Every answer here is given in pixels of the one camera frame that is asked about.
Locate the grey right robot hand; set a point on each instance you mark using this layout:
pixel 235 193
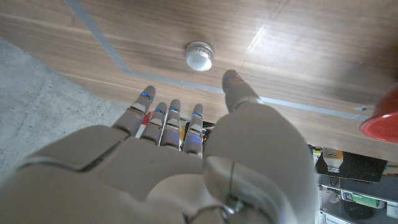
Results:
pixel 149 174

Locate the white bottle cap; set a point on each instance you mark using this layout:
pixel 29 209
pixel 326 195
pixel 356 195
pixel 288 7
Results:
pixel 199 57

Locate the clear bottle with orange label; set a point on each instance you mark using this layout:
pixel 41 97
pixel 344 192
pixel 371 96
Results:
pixel 332 158

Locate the red bowl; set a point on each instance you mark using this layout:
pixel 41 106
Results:
pixel 384 124

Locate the black box under table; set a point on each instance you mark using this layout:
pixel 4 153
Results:
pixel 357 168

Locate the white shelf unit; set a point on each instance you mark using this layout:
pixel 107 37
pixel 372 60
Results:
pixel 357 189

